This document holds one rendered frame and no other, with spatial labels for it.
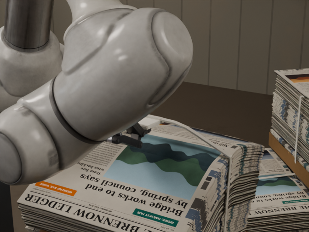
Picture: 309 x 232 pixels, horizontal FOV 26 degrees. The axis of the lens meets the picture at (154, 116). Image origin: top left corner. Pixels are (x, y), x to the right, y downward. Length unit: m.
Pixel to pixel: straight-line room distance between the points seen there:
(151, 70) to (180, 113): 3.68
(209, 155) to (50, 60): 0.51
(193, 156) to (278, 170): 0.79
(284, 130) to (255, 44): 2.84
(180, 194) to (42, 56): 0.57
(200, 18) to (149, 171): 3.75
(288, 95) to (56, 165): 1.13
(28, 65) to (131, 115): 0.74
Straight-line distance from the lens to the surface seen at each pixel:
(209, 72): 4.89
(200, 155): 1.13
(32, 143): 0.80
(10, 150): 0.80
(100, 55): 0.75
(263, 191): 1.78
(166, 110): 4.45
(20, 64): 1.49
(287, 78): 1.89
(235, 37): 4.75
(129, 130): 1.11
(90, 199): 1.07
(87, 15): 0.79
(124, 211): 1.05
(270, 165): 1.92
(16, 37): 1.47
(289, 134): 1.88
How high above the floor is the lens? 1.68
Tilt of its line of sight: 23 degrees down
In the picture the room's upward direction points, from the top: straight up
